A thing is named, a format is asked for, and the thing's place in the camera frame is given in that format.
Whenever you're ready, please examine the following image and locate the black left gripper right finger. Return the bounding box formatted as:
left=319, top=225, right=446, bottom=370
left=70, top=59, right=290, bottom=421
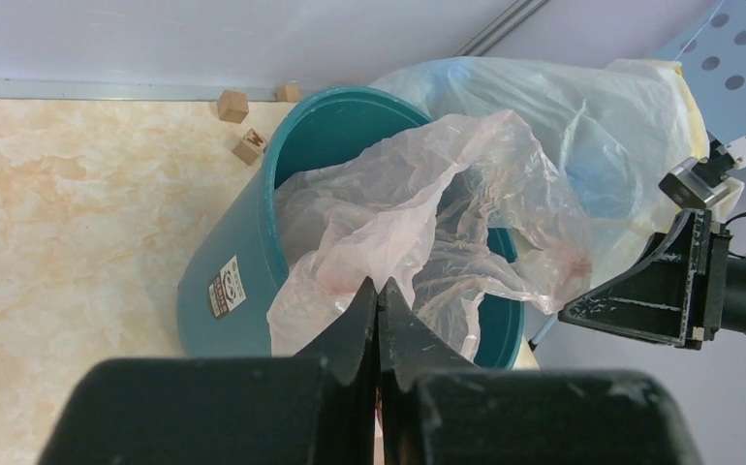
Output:
left=379, top=281, right=701, bottom=464

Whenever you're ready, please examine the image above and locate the wooden cube with letter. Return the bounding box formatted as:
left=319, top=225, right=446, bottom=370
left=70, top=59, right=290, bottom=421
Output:
left=232, top=129, right=268, bottom=166

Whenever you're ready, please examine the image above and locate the pink plastic trash bag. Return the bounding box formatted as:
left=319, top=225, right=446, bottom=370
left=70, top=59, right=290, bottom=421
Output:
left=267, top=110, right=593, bottom=358

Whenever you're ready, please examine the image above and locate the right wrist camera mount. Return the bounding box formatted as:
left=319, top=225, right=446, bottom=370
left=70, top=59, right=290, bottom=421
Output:
left=659, top=136, right=746, bottom=209

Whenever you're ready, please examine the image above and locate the wooden cube plain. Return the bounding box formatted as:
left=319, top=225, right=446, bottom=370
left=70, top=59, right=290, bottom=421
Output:
left=216, top=89, right=250, bottom=124

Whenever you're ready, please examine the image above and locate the teal plastic trash bin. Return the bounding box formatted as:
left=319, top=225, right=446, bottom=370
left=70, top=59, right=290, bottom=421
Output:
left=176, top=86, right=526, bottom=371

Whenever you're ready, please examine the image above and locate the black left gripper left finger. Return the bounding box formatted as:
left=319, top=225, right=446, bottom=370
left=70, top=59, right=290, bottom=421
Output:
left=40, top=280, right=378, bottom=464

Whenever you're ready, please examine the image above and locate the large translucent bag of trash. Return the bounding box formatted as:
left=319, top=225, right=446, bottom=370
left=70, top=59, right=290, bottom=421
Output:
left=373, top=57, right=708, bottom=286

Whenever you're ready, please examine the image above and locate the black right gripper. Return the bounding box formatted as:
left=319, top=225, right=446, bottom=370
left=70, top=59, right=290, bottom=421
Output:
left=558, top=210, right=731, bottom=350

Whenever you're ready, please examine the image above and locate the wooden cube by wall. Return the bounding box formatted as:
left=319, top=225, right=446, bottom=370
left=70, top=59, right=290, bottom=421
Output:
left=274, top=84, right=302, bottom=103

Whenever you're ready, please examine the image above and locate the light blue perforated metal rack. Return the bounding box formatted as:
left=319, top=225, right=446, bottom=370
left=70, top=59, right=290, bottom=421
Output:
left=526, top=0, right=746, bottom=351

